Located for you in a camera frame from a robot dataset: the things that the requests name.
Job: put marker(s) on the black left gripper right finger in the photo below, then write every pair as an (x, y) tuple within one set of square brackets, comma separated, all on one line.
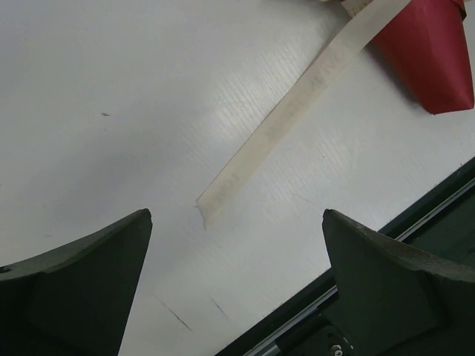
[(397, 299)]

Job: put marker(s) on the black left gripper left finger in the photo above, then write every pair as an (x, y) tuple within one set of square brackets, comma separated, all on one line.
[(75, 299)]

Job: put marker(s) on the red wrapping paper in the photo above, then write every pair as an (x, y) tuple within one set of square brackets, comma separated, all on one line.
[(425, 45)]

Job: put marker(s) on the cream printed ribbon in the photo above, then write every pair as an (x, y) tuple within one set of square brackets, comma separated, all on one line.
[(322, 72)]

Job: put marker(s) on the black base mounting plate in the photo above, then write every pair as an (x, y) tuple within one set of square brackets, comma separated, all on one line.
[(312, 322)]

